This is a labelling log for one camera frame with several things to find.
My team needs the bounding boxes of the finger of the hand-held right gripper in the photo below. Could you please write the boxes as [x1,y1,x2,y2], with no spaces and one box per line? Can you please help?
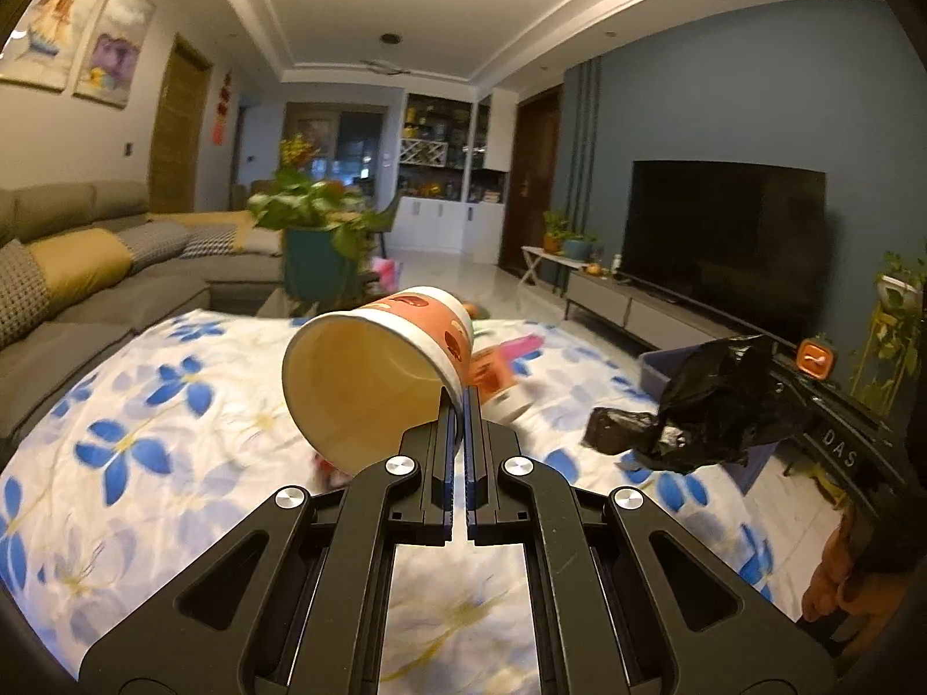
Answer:
[766,365,823,442]

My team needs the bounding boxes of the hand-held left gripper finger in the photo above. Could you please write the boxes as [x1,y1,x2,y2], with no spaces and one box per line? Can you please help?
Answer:
[463,385,841,695]
[78,385,465,695]

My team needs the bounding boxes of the black plastic bag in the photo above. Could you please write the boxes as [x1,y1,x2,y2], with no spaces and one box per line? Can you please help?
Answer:
[585,336,779,479]

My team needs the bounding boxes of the purple plastic bin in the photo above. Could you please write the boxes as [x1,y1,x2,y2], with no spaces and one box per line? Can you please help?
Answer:
[638,347,779,493]

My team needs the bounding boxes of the large orange white paper cup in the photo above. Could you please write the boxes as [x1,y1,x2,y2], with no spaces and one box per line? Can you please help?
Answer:
[282,286,475,477]

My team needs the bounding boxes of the person's right hand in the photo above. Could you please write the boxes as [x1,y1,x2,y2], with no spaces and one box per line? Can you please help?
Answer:
[798,517,881,624]

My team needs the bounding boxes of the orange desk gadget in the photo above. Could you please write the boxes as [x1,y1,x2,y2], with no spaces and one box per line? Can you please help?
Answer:
[794,336,834,378]

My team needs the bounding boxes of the small orange white paper cup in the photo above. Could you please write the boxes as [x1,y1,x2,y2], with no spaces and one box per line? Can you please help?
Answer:
[467,346,537,422]

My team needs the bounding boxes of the tall plant on gold stand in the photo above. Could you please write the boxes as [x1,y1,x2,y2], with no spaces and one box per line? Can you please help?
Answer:
[851,250,927,414]

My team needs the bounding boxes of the pink plastic wrapper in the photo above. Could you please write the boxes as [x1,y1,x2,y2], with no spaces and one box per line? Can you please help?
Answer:
[499,335,544,367]

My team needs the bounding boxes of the black television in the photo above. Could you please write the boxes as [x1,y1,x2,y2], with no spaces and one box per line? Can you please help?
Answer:
[621,159,828,345]

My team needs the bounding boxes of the grey television cabinet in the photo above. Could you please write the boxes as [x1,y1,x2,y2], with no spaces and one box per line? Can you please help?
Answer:
[563,268,899,436]

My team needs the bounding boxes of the white folding side table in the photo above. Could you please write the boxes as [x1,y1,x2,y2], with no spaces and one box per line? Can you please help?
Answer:
[521,246,581,287]

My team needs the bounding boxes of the potted plant in teal pot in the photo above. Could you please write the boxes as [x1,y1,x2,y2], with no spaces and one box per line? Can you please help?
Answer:
[246,166,396,305]

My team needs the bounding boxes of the white display cabinet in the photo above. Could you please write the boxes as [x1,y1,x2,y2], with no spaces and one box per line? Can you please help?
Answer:
[395,90,515,254]

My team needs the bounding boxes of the grey dining chair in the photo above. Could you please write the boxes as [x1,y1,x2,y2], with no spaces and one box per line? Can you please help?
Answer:
[373,195,403,240]

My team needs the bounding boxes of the blue floral tablecloth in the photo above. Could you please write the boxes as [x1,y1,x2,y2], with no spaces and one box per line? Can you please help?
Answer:
[0,308,779,695]

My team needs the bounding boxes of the dark wooden door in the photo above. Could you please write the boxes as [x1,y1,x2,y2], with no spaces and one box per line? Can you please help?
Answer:
[498,85,564,265]

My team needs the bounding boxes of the small houndstooth cushion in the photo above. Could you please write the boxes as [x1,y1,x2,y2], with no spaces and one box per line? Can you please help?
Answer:
[116,221,193,272]
[181,226,240,259]

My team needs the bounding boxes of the yellow flower bouquet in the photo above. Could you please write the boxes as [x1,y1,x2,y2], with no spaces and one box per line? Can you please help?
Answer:
[279,134,320,171]

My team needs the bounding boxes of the grey sofa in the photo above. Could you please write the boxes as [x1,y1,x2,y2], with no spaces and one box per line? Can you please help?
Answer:
[0,181,291,450]

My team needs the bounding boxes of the yellow cushion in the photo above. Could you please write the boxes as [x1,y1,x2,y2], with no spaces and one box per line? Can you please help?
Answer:
[27,228,135,305]

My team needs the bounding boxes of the light wooden door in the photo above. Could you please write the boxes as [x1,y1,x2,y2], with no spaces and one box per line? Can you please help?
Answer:
[147,35,214,214]

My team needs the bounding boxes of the large houndstooth cushion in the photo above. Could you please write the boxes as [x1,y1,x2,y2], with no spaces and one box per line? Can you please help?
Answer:
[0,239,52,349]

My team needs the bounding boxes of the purple abstract painting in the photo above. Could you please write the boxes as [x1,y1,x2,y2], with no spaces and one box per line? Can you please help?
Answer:
[72,0,156,108]

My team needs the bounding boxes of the sailing ship painting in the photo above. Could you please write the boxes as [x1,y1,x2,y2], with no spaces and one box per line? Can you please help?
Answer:
[0,0,113,92]

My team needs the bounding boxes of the red wall decorations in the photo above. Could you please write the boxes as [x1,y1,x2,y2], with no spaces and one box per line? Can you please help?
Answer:
[215,71,233,146]

